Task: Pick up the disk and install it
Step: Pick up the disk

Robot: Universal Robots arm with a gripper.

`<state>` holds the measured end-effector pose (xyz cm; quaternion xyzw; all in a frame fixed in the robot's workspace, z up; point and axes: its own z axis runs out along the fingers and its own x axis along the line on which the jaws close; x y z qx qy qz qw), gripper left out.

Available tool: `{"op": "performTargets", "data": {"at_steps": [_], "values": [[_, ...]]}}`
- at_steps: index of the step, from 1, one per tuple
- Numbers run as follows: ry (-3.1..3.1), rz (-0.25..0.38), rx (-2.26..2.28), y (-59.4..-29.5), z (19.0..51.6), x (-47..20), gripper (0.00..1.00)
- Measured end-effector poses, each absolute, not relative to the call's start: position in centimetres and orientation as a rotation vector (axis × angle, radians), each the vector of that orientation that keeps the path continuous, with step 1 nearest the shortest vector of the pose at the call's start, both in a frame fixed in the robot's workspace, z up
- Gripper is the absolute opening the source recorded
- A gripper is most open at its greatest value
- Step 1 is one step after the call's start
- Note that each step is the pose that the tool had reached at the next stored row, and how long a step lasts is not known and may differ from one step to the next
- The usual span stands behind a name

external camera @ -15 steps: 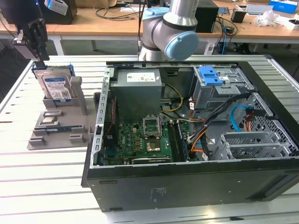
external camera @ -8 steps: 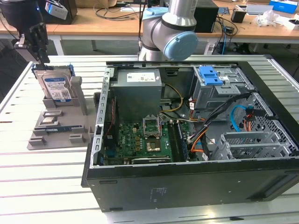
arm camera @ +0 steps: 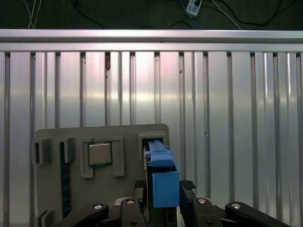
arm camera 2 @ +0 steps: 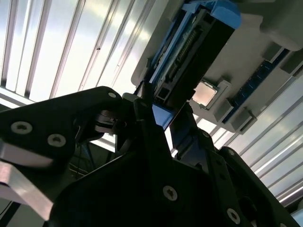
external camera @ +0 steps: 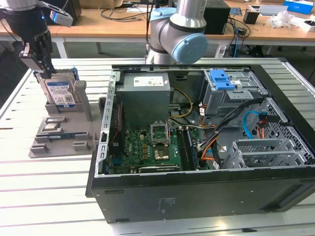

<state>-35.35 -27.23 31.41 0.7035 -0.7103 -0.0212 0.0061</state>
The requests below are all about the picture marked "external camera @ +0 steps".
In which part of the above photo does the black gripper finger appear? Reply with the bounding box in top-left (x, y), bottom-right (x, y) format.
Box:
top-left (34, 30), bottom-right (57, 79)

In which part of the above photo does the hard disk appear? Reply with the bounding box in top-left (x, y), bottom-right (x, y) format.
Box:
top-left (33, 68), bottom-right (79, 109)

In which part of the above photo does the grey metal disk bay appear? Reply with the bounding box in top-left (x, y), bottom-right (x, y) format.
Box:
top-left (226, 137), bottom-right (309, 169)

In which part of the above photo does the silver CPU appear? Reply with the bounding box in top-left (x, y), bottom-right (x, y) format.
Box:
top-left (44, 122), bottom-right (61, 131)

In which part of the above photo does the blue RAM stick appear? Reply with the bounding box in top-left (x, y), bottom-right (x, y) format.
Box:
top-left (48, 132), bottom-right (86, 140)

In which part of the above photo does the grey parts rack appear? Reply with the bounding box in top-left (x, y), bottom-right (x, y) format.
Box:
top-left (28, 80), bottom-right (107, 158)

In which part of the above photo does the grey power supply unit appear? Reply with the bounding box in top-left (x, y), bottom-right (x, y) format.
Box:
top-left (115, 72), bottom-right (172, 123)

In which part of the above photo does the metal socket cover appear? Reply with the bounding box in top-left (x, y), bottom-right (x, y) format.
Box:
top-left (150, 120), bottom-right (172, 146)

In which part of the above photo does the green motherboard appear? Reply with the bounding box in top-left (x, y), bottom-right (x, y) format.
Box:
top-left (108, 120), bottom-right (210, 174)

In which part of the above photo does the CPU socket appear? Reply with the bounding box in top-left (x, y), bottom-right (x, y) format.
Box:
top-left (154, 147), bottom-right (171, 161)

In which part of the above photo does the black expansion slot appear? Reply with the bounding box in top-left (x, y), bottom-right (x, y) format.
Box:
top-left (138, 166), bottom-right (182, 174)

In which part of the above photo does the black RAM slot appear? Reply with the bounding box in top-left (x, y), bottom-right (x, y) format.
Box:
top-left (177, 127), bottom-right (190, 171)

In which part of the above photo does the blue plastic cage latch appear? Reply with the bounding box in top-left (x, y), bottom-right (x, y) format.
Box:
top-left (209, 70), bottom-right (234, 91)

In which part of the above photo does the dark RAM stick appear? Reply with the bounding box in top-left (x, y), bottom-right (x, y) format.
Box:
top-left (186, 127), bottom-right (200, 170)

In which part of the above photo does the grey metal drive cage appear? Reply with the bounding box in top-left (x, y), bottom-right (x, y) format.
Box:
top-left (200, 70), bottom-right (269, 128)

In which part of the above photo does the small black box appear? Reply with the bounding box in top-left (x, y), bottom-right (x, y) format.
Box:
top-left (243, 11), bottom-right (260, 25)

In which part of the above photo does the black open PC case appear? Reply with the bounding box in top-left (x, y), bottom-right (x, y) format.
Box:
top-left (85, 57), bottom-right (315, 224)

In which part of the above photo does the grey flat box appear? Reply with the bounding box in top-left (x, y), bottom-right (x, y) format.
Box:
top-left (259, 4), bottom-right (288, 17)

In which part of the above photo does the clear plastic bag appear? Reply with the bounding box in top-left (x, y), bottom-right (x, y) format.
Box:
top-left (267, 11), bottom-right (296, 29)

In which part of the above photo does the blue cardboard box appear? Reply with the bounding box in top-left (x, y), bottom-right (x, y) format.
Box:
top-left (283, 0), bottom-right (315, 14)

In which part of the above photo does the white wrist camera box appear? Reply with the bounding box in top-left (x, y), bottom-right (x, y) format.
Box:
top-left (19, 43), bottom-right (41, 72)

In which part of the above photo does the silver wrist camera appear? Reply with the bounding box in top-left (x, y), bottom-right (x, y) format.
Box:
top-left (40, 1), bottom-right (74, 27)

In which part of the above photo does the yellow wire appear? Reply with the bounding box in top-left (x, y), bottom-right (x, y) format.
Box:
top-left (172, 88), bottom-right (194, 119)

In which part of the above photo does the grey wire bundle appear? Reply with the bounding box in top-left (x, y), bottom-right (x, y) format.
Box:
top-left (168, 118), bottom-right (217, 130)

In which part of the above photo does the thin blue hanging cable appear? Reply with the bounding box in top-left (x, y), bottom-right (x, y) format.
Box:
top-left (233, 27), bottom-right (241, 58)

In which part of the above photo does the orange wire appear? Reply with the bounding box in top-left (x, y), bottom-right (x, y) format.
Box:
top-left (200, 141), bottom-right (219, 163)

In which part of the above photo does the black sleeved cable bundle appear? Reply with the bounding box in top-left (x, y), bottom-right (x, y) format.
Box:
top-left (196, 97), bottom-right (267, 151)

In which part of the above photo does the blue wire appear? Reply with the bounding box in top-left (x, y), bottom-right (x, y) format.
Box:
top-left (243, 111), bottom-right (268, 140)

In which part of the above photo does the black power wire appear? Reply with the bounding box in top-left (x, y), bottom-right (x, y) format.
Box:
top-left (258, 112), bottom-right (288, 128)

